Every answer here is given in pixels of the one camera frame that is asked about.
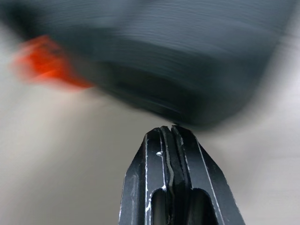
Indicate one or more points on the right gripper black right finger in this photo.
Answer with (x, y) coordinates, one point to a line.
(206, 187)

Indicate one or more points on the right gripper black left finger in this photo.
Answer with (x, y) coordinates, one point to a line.
(140, 187)

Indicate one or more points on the black tool case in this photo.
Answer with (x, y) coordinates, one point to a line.
(164, 58)

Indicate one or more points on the orange object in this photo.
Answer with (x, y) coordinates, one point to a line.
(51, 68)

